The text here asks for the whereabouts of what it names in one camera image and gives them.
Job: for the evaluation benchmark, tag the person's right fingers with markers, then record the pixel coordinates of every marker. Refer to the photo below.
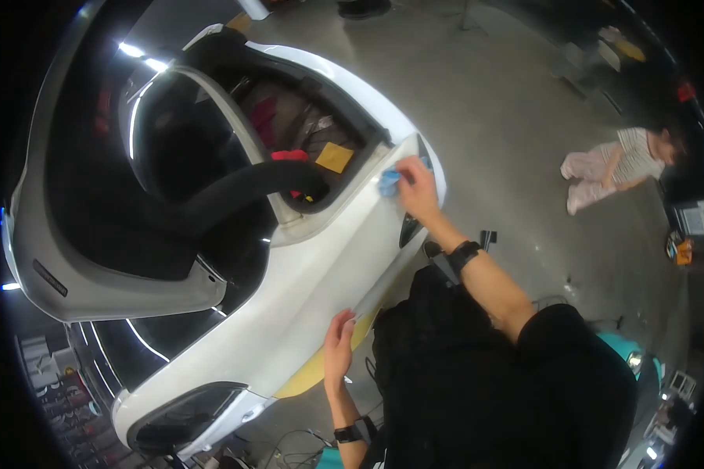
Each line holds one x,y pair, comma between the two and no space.
412,168

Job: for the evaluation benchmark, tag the turquoise scooter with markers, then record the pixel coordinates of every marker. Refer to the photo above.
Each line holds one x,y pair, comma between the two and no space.
630,357

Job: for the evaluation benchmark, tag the yellow cloth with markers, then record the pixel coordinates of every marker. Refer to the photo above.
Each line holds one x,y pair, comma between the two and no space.
334,156

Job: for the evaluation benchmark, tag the red cloth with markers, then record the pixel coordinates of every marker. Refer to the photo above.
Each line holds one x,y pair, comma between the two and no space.
290,156

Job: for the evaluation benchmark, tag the full storage shelf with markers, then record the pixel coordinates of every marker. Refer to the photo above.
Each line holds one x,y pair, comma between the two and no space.
64,398

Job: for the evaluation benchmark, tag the person's left hand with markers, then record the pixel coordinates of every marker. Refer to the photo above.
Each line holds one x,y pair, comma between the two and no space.
337,352

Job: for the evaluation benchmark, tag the white car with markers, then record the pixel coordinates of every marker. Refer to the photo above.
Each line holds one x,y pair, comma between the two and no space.
305,275

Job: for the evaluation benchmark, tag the orange tool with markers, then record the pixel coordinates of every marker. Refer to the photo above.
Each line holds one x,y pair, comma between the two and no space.
682,251

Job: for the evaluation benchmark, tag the person's left fingers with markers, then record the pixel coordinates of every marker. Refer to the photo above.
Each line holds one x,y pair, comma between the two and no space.
339,328

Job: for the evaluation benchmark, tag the person's right hand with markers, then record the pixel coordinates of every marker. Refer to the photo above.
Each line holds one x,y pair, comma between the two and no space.
420,193

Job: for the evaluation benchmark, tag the blue cloth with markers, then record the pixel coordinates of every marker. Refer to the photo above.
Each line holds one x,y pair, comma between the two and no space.
388,183

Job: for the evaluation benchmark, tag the person's body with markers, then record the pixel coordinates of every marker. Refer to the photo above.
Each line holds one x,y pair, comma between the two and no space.
475,387

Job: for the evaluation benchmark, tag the black wrist band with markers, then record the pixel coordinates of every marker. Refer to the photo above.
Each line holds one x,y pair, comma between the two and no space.
348,434
463,254

